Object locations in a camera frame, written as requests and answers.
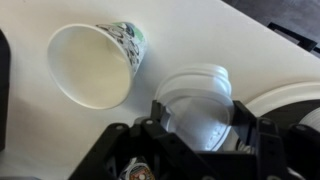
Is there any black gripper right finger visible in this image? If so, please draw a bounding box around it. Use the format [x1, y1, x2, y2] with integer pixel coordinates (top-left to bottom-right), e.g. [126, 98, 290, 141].
[200, 100, 320, 180]

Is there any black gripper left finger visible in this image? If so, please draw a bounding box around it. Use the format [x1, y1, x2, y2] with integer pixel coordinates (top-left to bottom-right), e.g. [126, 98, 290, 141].
[68, 100, 214, 180]

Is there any white lid stack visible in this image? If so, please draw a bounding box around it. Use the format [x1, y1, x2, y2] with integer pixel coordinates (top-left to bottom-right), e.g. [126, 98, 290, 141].
[155, 63, 234, 151]
[300, 107, 320, 132]

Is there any patterned paper coffee cup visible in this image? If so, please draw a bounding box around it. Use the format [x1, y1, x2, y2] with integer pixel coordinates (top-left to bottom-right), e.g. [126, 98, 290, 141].
[47, 22, 147, 109]

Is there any white lid stack on tray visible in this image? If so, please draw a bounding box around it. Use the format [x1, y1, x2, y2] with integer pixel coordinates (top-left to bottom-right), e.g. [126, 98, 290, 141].
[300, 107, 320, 132]

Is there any black Keurig coffee maker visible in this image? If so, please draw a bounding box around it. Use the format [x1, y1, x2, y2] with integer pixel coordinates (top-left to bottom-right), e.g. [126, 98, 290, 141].
[0, 30, 11, 151]

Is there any black cabinet door handle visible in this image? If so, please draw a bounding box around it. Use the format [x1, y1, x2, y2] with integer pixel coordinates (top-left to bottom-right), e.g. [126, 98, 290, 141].
[268, 22, 320, 54]

